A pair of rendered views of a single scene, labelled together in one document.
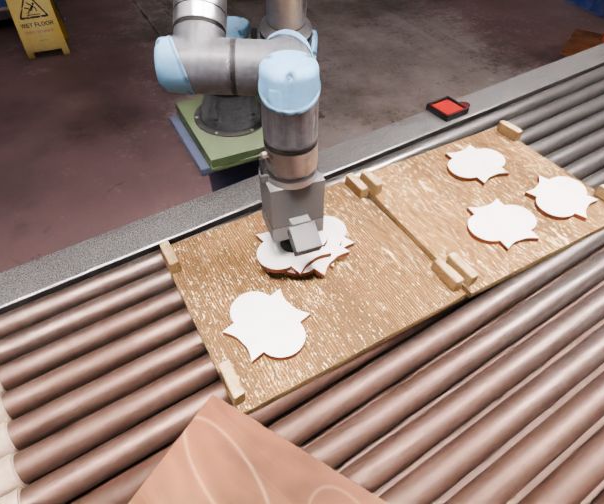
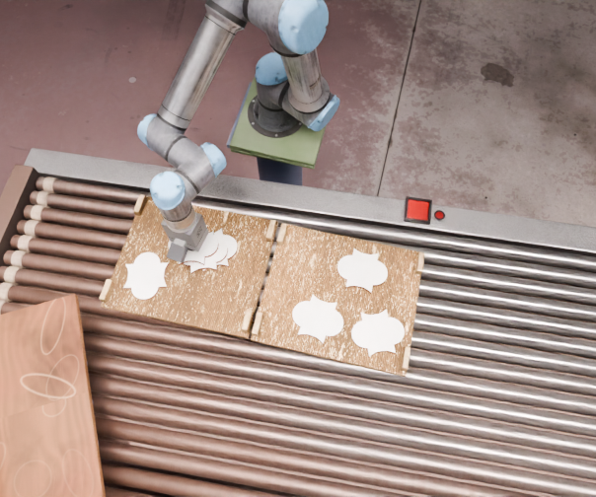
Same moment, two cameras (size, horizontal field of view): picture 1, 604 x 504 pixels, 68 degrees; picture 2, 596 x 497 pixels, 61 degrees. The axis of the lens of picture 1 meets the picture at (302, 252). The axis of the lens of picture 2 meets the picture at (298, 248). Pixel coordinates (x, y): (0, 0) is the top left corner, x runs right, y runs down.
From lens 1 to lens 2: 0.98 m
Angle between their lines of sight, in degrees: 29
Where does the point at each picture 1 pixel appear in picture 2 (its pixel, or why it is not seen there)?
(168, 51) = (143, 129)
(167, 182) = not seen: hidden behind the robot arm
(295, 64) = (164, 188)
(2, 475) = (16, 258)
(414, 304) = (217, 320)
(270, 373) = (126, 299)
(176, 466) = (42, 309)
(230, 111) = (263, 116)
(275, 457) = (71, 333)
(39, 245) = not seen: hidden behind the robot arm
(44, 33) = not seen: outside the picture
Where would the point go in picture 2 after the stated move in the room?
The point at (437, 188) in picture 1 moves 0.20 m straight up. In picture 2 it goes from (317, 267) to (320, 237)
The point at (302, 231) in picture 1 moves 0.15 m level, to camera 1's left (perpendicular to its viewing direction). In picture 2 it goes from (176, 248) to (137, 214)
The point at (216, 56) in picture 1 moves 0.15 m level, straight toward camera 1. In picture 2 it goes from (161, 146) to (120, 194)
